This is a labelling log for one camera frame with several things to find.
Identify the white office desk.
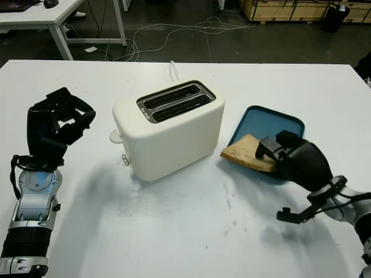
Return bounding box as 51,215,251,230
0,0,128,61

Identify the black laptop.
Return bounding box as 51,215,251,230
0,0,32,12

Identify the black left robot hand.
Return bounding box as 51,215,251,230
27,87,96,163

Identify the cream two-slot toaster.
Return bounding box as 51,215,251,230
112,79,225,182

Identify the blue plastic tray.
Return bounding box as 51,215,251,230
224,105,306,184

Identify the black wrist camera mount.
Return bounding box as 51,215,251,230
277,177,348,225
37,137,68,172

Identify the black chair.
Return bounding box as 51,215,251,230
355,56,371,87

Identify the white toaster power cord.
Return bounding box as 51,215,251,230
169,60,180,82

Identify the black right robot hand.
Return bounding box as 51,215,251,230
254,130,334,193

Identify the black trash bin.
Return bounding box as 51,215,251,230
322,4,351,33

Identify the brown bread slice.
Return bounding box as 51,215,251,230
220,133,278,174

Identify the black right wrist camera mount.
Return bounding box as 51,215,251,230
277,177,348,225

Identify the white floor cable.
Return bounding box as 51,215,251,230
111,16,257,61

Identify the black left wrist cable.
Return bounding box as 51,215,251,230
10,155,23,199

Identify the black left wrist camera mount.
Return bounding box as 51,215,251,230
37,137,68,172

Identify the wooden crate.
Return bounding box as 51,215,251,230
239,0,371,23

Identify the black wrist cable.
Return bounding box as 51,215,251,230
10,155,23,199
315,181,371,214

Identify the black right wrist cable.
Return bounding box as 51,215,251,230
315,181,371,214

